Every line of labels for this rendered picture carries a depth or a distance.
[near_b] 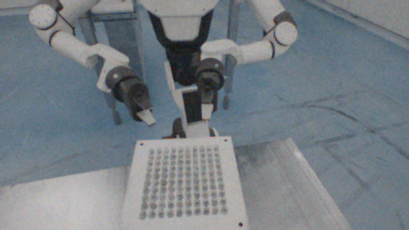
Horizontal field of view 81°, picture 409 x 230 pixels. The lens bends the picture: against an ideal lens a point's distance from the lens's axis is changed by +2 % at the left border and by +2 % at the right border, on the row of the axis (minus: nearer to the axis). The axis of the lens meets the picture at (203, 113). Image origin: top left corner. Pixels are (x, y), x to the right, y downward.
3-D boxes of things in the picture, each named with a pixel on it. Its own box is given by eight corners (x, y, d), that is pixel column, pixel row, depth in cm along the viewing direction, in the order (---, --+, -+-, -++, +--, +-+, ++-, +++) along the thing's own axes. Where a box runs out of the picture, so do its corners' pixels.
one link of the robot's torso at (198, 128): (180, 159, 117) (163, 64, 115) (214, 151, 120) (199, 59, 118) (183, 166, 102) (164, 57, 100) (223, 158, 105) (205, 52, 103)
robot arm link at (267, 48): (236, 69, 88) (283, 60, 92) (246, 62, 78) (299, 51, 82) (230, 42, 88) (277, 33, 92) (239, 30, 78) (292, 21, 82)
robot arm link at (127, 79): (152, 78, 61) (133, 59, 68) (116, 90, 57) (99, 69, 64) (159, 114, 70) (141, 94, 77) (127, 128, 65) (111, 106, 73)
